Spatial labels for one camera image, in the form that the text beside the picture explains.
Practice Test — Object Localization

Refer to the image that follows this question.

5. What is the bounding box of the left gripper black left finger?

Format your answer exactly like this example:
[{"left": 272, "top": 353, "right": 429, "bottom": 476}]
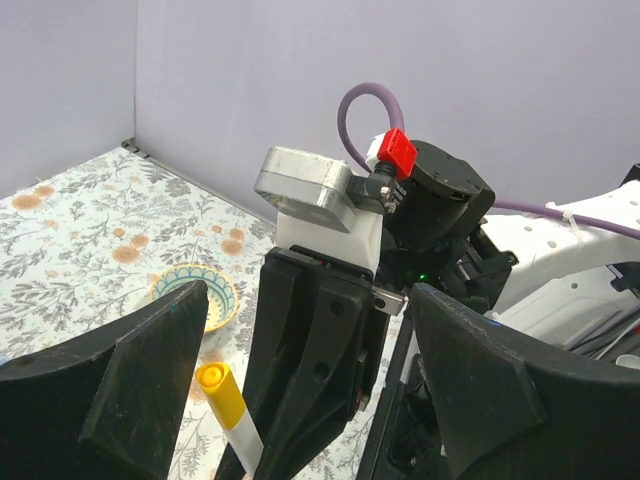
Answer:
[{"left": 1, "top": 285, "right": 206, "bottom": 479}]

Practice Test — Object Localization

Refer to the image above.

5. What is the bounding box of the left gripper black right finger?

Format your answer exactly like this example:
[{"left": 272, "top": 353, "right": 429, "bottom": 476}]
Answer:
[{"left": 410, "top": 284, "right": 639, "bottom": 479}]

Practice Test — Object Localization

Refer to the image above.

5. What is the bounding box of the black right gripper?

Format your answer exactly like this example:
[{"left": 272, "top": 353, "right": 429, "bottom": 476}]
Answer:
[{"left": 214, "top": 247, "right": 405, "bottom": 479}]

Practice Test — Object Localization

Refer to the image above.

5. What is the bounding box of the white marker with yellow tip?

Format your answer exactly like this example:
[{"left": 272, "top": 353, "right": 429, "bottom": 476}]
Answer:
[{"left": 226, "top": 410, "right": 264, "bottom": 479}]

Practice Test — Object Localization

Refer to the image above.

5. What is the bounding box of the yellow and blue patterned bowl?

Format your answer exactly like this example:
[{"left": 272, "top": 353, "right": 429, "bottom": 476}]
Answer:
[{"left": 148, "top": 264, "right": 240, "bottom": 334}]

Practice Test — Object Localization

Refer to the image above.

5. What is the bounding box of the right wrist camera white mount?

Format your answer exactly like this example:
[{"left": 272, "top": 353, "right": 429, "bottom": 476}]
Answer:
[{"left": 253, "top": 128, "right": 419, "bottom": 267}]

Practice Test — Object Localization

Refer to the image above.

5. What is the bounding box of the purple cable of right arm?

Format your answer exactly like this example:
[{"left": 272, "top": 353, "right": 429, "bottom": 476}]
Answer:
[{"left": 336, "top": 82, "right": 640, "bottom": 241}]

